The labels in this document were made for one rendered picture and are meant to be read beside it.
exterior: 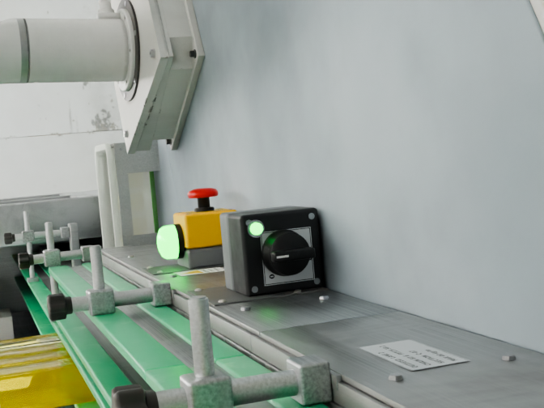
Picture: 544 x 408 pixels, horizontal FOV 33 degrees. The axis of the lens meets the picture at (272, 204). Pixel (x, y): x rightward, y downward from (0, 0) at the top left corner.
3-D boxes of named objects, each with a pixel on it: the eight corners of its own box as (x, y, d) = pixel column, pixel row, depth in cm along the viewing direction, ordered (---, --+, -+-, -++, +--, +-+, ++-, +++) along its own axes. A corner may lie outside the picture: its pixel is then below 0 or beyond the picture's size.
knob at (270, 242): (307, 272, 89) (320, 276, 86) (263, 278, 88) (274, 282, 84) (303, 227, 89) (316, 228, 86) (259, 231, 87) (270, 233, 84)
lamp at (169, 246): (178, 257, 120) (155, 259, 119) (175, 223, 120) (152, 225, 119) (185, 259, 116) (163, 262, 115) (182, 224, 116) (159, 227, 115)
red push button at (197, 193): (186, 214, 120) (184, 189, 120) (215, 212, 121) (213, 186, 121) (193, 216, 116) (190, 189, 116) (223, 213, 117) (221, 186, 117)
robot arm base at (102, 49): (112, 19, 150) (14, 19, 144) (126, -24, 139) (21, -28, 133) (125, 104, 145) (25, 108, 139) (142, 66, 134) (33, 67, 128)
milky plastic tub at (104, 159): (148, 256, 180) (104, 261, 178) (138, 142, 179) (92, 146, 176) (166, 263, 164) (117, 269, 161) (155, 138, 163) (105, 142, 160)
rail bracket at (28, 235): (103, 271, 224) (8, 283, 217) (96, 203, 223) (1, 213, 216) (106, 274, 219) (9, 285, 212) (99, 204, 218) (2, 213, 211)
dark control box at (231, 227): (300, 278, 98) (225, 289, 95) (295, 205, 97) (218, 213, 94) (329, 287, 90) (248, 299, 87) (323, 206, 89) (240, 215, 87)
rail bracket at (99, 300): (169, 301, 102) (47, 317, 98) (163, 236, 102) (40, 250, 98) (177, 306, 98) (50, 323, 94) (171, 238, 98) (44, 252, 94)
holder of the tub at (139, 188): (153, 282, 181) (113, 287, 178) (140, 143, 179) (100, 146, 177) (172, 292, 164) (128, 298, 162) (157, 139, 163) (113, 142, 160)
